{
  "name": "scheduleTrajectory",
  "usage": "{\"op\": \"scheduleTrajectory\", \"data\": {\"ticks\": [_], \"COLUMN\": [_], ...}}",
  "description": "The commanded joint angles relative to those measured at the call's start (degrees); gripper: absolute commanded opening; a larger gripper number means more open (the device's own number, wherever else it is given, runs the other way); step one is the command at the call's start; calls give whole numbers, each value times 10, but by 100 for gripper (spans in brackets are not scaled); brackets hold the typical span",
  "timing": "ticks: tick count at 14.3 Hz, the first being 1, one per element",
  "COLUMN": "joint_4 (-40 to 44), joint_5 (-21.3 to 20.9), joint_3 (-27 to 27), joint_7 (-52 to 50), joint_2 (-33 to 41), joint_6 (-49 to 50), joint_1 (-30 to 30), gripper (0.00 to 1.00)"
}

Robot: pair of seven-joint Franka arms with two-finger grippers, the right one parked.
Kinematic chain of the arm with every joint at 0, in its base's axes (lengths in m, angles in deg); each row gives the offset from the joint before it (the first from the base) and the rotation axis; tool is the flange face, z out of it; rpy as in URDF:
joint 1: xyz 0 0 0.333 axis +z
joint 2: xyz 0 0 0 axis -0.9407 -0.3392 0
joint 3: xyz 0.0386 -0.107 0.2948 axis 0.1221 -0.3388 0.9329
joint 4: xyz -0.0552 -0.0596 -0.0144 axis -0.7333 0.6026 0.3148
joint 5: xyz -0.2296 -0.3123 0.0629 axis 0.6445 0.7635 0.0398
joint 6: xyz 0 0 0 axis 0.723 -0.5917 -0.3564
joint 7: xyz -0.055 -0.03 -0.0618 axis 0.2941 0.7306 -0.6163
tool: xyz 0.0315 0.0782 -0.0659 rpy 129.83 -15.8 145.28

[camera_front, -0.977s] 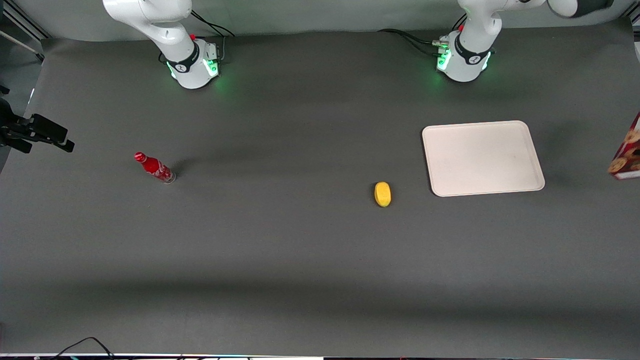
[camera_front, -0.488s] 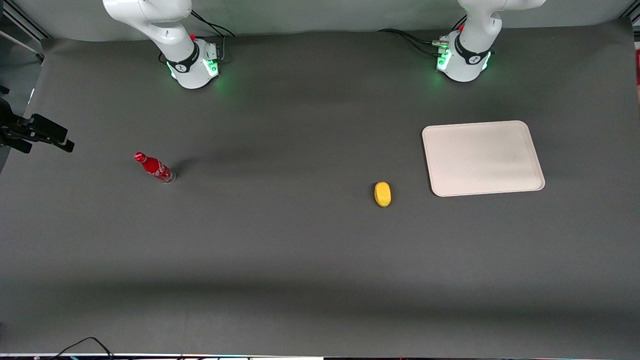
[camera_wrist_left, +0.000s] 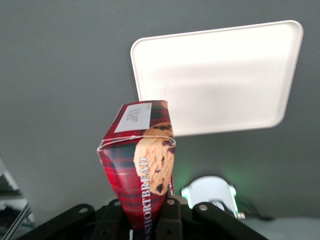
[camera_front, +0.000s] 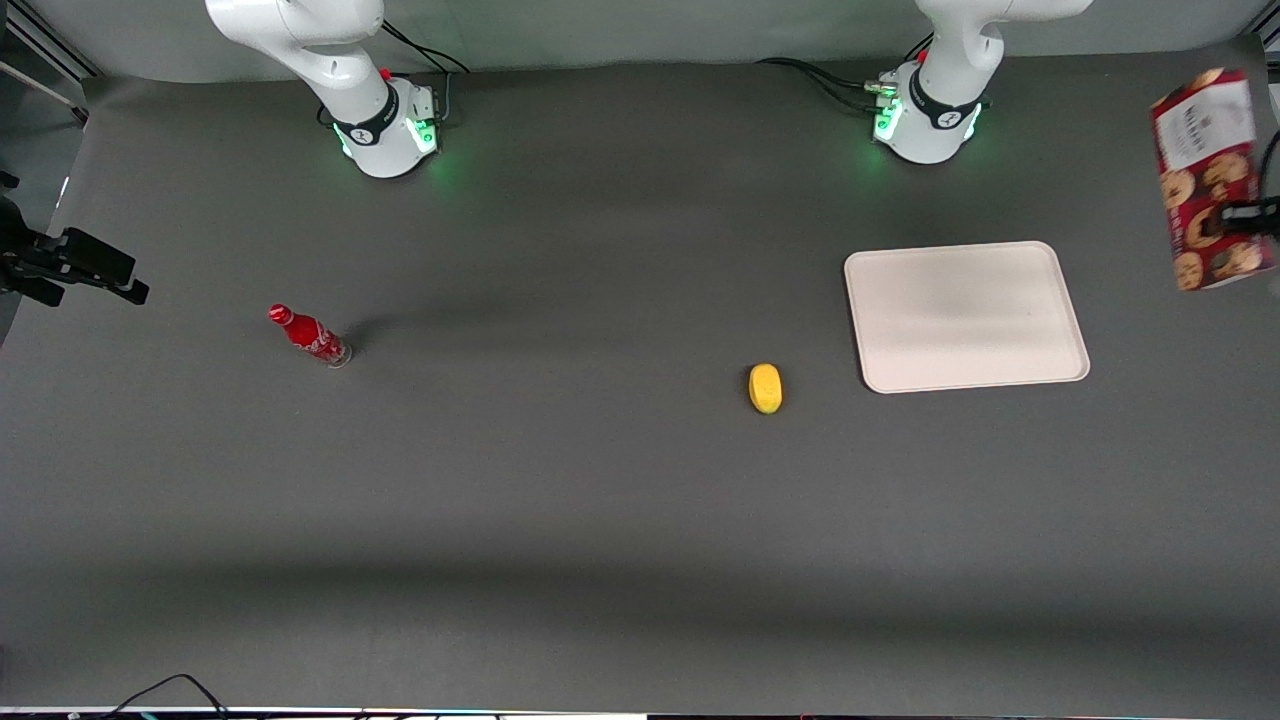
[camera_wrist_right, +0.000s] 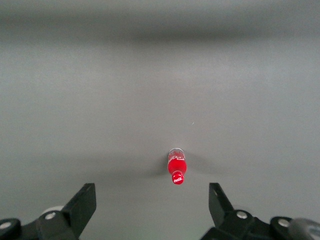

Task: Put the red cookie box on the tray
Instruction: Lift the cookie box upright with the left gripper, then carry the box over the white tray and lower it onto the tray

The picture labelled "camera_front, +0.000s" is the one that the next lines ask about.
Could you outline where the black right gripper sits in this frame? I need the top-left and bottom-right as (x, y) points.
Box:
(0, 172), (151, 307)

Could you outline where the red cookie box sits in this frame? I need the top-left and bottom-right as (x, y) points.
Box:
(1149, 67), (1280, 293)

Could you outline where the beige plastic tray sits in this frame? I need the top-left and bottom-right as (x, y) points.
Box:
(843, 240), (1092, 395)

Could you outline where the red cola bottle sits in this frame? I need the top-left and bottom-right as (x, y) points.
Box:
(267, 303), (354, 369)

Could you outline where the yellow lemon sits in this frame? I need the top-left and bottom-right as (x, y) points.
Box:
(748, 363), (784, 415)

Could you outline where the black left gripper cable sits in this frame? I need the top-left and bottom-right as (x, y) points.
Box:
(1256, 128), (1280, 205)

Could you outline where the aluminium frame strut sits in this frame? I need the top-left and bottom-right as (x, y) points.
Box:
(0, 0), (103, 126)

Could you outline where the black right arm base cable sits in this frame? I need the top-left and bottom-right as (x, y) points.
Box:
(380, 18), (472, 123)

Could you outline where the black arm base cable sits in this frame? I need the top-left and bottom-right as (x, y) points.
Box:
(380, 18), (472, 123)
(754, 36), (933, 113)

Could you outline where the black cable at table edge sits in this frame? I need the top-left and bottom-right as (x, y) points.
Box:
(100, 673), (233, 720)

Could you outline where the black left arm base cable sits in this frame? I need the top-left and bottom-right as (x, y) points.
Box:
(754, 36), (933, 113)

